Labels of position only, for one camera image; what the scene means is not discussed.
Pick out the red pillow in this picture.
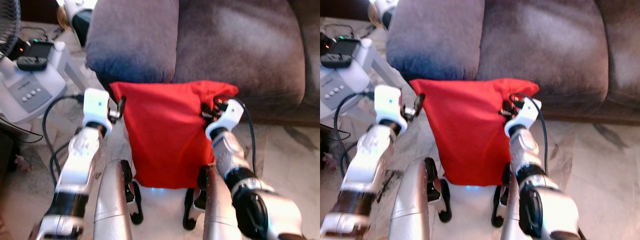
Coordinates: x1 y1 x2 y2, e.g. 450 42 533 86
109 80 240 190
409 77 540 187

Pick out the dark brown two-seat sofa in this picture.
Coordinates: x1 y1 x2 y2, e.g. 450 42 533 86
385 0 640 126
85 0 321 126

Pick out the small white table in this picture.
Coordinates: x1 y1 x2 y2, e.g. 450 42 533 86
357 37 416 126
50 41 99 101

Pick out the black and white table fan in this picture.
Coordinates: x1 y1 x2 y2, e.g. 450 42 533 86
0 0 68 125
320 31 374 113

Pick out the black device with display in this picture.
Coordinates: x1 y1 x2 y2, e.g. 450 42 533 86
327 38 362 56
22 40 54 60

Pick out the silver right robot leg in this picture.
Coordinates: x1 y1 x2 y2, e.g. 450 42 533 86
182 164 244 240
490 167 524 240

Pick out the white plastic bottle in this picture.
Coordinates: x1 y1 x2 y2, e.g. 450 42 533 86
372 0 399 16
58 0 99 21

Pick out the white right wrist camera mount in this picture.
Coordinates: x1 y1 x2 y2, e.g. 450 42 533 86
503 97 544 139
204 99 245 140

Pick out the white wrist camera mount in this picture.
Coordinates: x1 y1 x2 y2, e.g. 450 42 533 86
204 99 245 140
373 85 404 126
503 97 544 139
82 88 112 126

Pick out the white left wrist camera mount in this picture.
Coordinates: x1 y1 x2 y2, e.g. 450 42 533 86
373 85 404 126
82 88 112 126

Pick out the thin black fan cable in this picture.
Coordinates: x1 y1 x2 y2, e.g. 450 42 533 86
0 117 44 144
320 122 351 142

